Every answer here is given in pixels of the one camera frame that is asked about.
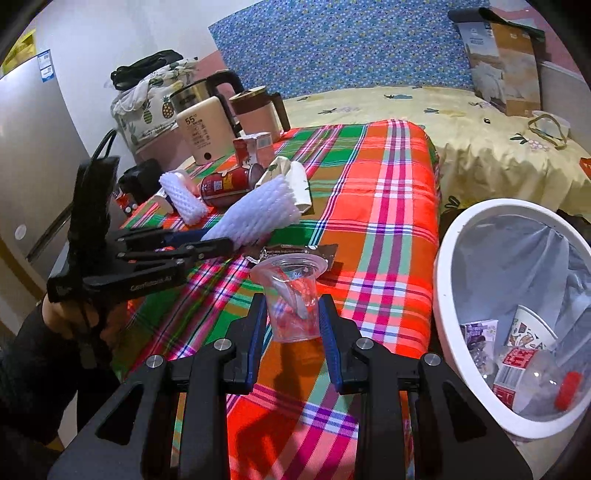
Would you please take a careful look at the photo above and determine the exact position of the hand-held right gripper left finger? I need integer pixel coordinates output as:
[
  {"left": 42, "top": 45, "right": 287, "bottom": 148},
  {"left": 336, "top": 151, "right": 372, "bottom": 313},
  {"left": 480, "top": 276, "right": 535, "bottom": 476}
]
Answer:
[{"left": 46, "top": 293, "right": 269, "bottom": 480}]

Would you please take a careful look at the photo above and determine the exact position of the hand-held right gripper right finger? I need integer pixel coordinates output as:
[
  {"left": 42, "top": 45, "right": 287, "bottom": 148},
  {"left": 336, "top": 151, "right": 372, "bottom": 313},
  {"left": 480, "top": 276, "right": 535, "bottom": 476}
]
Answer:
[{"left": 318, "top": 294, "right": 534, "bottom": 480}]

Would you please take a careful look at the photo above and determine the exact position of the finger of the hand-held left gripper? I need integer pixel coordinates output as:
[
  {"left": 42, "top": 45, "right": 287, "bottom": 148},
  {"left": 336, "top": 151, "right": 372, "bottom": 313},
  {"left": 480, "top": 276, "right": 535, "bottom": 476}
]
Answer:
[
  {"left": 115, "top": 236, "right": 235, "bottom": 269},
  {"left": 108, "top": 227, "right": 206, "bottom": 247}
]

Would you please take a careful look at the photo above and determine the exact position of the clear plastic cup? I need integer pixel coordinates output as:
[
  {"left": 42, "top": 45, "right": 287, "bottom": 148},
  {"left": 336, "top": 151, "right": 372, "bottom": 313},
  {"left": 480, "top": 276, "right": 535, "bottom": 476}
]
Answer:
[{"left": 249, "top": 255, "right": 329, "bottom": 343}]

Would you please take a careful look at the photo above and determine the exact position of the red can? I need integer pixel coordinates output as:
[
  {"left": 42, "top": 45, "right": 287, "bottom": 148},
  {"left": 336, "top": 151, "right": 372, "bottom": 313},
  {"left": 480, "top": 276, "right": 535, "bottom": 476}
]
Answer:
[{"left": 199, "top": 164, "right": 266, "bottom": 208}]

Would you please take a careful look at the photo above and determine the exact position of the white foam net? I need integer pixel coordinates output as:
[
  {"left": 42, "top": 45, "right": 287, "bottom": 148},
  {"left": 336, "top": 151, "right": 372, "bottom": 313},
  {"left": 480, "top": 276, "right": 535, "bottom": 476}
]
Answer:
[
  {"left": 159, "top": 169, "right": 209, "bottom": 227},
  {"left": 201, "top": 176, "right": 302, "bottom": 250}
]

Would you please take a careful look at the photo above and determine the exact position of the dark snack wrapper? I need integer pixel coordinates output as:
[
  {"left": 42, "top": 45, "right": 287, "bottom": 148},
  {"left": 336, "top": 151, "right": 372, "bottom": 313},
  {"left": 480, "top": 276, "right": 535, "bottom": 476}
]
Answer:
[{"left": 252, "top": 243, "right": 339, "bottom": 280}]

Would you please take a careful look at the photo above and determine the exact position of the red white drink carton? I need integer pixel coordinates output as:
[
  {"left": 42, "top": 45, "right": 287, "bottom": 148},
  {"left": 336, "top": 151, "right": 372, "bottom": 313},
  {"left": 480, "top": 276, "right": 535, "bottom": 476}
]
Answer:
[{"left": 232, "top": 131, "right": 274, "bottom": 169}]

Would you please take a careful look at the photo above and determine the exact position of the white milk carton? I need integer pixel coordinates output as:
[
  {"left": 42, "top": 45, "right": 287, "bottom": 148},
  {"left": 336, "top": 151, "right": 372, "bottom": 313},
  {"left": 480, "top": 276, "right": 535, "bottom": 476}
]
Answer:
[{"left": 256, "top": 156, "right": 315, "bottom": 215}]

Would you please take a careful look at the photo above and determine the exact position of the white round trash bin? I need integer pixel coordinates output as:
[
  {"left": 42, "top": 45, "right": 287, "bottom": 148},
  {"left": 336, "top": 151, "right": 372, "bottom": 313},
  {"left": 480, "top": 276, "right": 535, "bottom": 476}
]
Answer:
[{"left": 431, "top": 198, "right": 591, "bottom": 441}]

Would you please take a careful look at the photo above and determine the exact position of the purple white small box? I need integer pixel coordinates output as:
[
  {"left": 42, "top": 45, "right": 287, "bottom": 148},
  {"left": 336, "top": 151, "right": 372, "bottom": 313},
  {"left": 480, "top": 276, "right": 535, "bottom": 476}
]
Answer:
[{"left": 459, "top": 319, "right": 499, "bottom": 370}]

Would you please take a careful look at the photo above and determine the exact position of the printed paper cup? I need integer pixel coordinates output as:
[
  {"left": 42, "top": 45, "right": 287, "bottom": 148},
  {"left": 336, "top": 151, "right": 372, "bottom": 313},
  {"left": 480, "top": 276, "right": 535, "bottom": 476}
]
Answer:
[{"left": 503, "top": 305, "right": 559, "bottom": 354}]

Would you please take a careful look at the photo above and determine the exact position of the clear plastic bottle red label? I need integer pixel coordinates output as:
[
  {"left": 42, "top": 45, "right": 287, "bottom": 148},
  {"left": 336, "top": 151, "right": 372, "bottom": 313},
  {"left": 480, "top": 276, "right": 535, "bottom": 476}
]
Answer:
[{"left": 492, "top": 346, "right": 585, "bottom": 418}]

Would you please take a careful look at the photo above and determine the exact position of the person's left forearm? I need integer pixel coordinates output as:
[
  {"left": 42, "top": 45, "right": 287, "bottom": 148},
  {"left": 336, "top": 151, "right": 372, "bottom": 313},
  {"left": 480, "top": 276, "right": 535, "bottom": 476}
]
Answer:
[{"left": 0, "top": 305, "right": 125, "bottom": 480}]

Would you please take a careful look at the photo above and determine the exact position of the person's left hand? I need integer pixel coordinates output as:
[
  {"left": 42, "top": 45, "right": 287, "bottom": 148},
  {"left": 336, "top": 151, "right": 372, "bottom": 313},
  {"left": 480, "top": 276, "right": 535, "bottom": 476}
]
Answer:
[{"left": 41, "top": 295, "right": 127, "bottom": 344}]

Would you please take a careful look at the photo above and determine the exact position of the black backpack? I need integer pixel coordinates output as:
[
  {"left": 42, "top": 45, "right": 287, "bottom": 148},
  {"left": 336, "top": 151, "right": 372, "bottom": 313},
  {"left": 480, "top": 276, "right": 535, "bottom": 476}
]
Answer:
[{"left": 117, "top": 158, "right": 162, "bottom": 208}]

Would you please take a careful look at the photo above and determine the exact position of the silver refrigerator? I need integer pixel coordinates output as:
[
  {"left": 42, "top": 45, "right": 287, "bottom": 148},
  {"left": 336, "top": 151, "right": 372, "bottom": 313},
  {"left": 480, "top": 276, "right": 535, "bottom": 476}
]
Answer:
[{"left": 0, "top": 48, "right": 93, "bottom": 282}]

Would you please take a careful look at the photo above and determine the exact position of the pink cabinet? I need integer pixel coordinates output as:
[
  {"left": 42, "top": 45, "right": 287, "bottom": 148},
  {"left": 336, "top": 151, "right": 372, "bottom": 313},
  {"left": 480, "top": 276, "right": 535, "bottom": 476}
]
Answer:
[{"left": 134, "top": 134, "right": 195, "bottom": 171}]

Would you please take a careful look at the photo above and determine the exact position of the pineapple printed cloth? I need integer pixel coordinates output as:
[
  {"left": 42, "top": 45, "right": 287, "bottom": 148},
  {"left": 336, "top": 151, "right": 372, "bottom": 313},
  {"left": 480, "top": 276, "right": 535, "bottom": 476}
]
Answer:
[{"left": 110, "top": 58, "right": 199, "bottom": 153}]

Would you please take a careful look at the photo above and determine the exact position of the cream thermal kettle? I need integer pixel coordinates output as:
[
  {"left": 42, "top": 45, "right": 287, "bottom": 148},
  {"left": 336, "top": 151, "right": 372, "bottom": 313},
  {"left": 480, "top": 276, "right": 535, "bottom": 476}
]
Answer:
[{"left": 175, "top": 95, "right": 237, "bottom": 166}]

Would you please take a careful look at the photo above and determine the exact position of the red green plaid blanket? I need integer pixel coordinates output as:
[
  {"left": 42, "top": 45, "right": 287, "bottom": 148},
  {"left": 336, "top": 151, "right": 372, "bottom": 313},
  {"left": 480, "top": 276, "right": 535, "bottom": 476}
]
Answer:
[{"left": 111, "top": 119, "right": 441, "bottom": 480}]

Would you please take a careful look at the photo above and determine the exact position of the pink jug with brown lid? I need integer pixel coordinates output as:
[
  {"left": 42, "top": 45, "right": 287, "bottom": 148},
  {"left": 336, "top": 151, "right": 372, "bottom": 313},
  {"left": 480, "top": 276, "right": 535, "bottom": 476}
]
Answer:
[{"left": 228, "top": 85, "right": 291, "bottom": 144}]

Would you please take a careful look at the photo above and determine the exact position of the stainless steel electric kettle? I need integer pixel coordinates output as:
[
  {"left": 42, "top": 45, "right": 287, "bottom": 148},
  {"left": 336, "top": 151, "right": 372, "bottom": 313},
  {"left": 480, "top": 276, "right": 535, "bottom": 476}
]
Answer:
[{"left": 168, "top": 69, "right": 245, "bottom": 134}]

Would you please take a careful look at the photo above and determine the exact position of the black bag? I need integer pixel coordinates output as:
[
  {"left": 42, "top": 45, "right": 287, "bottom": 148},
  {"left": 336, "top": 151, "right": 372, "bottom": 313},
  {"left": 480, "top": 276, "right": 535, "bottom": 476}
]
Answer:
[{"left": 110, "top": 49, "right": 185, "bottom": 90}]

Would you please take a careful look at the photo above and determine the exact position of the yellow bag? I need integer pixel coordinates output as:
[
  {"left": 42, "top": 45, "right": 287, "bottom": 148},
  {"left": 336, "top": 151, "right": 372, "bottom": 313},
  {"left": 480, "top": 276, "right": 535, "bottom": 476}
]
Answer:
[{"left": 0, "top": 28, "right": 38, "bottom": 75}]

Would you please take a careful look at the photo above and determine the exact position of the grey plastic bin liner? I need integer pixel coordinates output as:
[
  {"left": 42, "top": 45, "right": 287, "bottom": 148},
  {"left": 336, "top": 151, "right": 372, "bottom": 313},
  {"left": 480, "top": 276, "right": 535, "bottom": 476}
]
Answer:
[{"left": 445, "top": 215, "right": 591, "bottom": 416}]

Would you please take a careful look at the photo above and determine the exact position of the blue floral headboard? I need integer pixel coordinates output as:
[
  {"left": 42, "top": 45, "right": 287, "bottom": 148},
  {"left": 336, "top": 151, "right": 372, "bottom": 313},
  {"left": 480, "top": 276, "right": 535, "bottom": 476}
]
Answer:
[{"left": 208, "top": 0, "right": 492, "bottom": 100}]

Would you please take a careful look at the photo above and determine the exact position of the yellow printed bed sheet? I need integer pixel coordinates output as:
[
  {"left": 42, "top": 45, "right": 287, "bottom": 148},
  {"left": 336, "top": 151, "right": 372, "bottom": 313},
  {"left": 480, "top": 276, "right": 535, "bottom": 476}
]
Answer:
[{"left": 281, "top": 85, "right": 591, "bottom": 217}]

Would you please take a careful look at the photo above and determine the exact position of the cardboard bedding package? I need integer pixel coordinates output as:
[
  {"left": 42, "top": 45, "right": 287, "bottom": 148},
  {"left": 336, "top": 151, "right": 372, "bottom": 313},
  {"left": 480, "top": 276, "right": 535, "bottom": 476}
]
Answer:
[{"left": 447, "top": 7, "right": 548, "bottom": 117}]

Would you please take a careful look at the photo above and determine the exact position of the white panel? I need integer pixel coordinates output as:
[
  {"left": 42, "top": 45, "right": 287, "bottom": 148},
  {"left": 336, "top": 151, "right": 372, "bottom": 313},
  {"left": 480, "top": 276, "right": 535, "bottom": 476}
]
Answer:
[{"left": 540, "top": 60, "right": 591, "bottom": 144}]

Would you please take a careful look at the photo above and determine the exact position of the olive strap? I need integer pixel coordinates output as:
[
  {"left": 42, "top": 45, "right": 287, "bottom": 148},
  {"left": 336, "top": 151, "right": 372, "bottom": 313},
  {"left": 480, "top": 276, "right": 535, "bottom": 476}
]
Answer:
[{"left": 527, "top": 113, "right": 570, "bottom": 151}]

